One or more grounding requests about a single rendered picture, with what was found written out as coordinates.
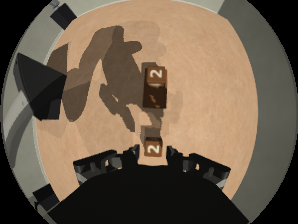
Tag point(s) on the brown wooden tray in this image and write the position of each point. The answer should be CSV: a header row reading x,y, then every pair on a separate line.
x,y
155,97

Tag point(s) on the brown digit cube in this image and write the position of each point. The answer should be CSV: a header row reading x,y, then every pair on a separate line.
x,y
153,147
155,76

